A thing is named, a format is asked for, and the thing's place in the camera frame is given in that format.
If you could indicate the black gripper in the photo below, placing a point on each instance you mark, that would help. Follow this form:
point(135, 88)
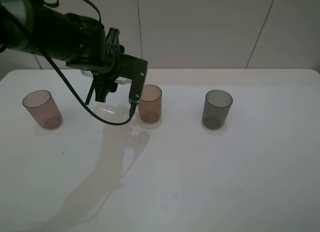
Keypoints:
point(111, 67)

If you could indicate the clear plastic water bottle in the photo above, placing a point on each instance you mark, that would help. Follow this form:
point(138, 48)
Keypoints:
point(119, 80)

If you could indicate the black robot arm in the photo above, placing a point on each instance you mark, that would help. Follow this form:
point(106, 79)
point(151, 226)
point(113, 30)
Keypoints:
point(34, 27)

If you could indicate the orange translucent plastic cup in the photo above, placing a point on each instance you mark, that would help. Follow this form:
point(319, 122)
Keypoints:
point(150, 105)

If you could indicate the pink translucent plastic cup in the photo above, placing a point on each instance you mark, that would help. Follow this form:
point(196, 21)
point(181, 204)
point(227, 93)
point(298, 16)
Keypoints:
point(42, 107)

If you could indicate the grey translucent plastic cup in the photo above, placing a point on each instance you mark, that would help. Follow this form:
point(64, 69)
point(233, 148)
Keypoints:
point(216, 108)

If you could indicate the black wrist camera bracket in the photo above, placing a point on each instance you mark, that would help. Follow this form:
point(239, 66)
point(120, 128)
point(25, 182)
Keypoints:
point(134, 69)

